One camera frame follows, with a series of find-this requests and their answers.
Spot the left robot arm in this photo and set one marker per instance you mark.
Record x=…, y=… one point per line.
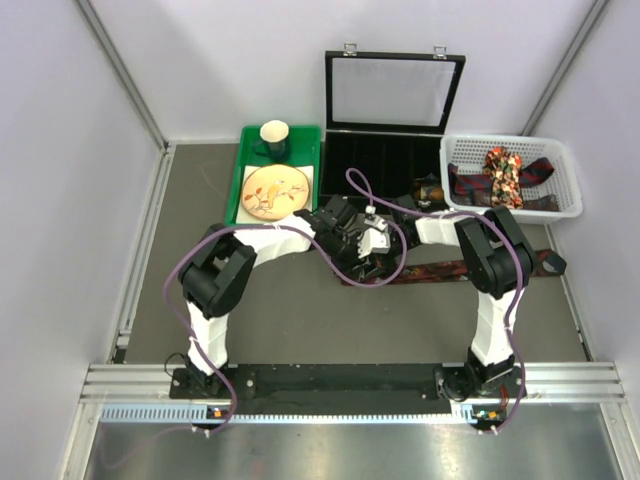
x=215, y=278

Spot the black glass-lid display box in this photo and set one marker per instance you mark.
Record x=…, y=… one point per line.
x=386, y=113

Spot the dark green mug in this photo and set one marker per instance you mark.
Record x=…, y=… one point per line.
x=273, y=142

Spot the bird pattern plate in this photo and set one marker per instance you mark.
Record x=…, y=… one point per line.
x=276, y=192

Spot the floral colourful tie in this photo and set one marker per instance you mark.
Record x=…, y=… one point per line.
x=504, y=168

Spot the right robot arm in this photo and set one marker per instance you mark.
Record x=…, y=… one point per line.
x=499, y=261

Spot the dark red patterned tie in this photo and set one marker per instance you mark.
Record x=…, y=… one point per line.
x=549, y=264

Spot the green plastic tray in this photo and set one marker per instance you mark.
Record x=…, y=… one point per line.
x=263, y=191

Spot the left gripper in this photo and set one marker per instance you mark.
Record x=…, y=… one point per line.
x=353, y=266

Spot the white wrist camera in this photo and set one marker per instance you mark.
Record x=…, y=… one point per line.
x=373, y=220
x=373, y=241

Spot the brown tie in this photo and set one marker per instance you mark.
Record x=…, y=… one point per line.
x=428, y=189

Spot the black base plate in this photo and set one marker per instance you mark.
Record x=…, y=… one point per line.
x=253, y=382

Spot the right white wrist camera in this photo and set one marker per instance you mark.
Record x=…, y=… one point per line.
x=373, y=220

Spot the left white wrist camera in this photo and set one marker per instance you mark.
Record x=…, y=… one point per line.
x=373, y=241

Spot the dark maroon tie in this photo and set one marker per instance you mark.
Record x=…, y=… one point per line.
x=483, y=199

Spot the red navy striped tie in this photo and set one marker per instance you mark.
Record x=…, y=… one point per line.
x=530, y=176

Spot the white plastic basket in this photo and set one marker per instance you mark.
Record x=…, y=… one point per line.
x=467, y=153

